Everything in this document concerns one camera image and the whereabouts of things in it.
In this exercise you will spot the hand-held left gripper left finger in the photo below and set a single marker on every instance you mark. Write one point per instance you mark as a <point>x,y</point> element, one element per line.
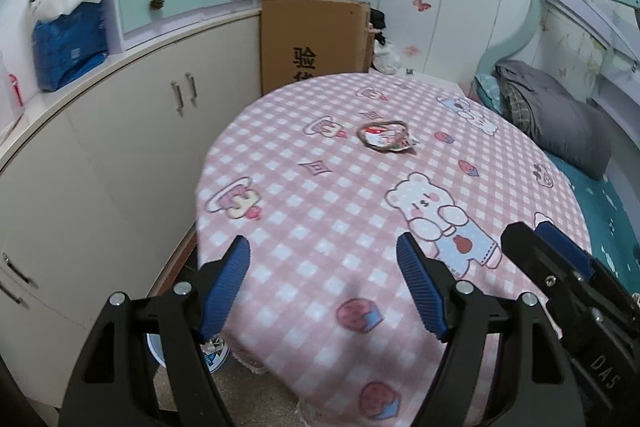
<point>225,287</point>

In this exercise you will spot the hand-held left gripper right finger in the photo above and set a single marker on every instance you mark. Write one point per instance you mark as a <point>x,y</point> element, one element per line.
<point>420,287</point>

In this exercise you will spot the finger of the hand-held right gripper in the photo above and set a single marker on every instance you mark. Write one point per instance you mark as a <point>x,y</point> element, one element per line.
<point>615,284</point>
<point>565,247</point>

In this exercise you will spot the red white wrapper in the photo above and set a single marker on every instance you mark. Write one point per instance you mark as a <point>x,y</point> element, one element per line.
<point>382,137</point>

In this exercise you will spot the teal bedsheet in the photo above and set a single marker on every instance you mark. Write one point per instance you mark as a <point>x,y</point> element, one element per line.
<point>600,207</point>

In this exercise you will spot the white plastic bin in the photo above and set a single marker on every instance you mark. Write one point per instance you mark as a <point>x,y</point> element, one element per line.
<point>155,349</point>

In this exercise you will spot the pink checkered tablecloth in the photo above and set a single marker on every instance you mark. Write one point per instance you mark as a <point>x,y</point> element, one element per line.
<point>325,207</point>

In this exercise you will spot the grey blanket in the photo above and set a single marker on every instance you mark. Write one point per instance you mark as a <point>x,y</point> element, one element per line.
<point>550,117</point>

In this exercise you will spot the beige cabinet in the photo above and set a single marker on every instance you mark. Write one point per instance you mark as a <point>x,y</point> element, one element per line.
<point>100,157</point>

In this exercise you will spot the crumpled white plastic bag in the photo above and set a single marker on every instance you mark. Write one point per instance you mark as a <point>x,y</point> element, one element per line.
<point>387,59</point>

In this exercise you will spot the pale pink butterfly sticker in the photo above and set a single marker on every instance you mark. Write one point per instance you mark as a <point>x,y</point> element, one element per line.
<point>411,51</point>

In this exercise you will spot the black cloth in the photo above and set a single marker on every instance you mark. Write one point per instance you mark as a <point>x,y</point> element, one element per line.
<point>378,22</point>

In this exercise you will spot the brown cardboard box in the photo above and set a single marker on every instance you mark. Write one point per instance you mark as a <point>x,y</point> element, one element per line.
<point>320,27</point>

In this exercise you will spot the white bag with red print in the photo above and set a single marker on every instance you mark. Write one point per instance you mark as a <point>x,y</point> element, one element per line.
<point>12,102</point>

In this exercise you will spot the blue package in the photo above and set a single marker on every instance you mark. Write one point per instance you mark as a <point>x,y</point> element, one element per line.
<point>65,52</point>

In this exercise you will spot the pine cone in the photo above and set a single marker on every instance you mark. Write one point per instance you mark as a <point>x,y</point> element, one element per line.
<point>157,2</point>

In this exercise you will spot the mint green bed frame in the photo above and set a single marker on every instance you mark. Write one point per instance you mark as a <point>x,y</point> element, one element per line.
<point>530,22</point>

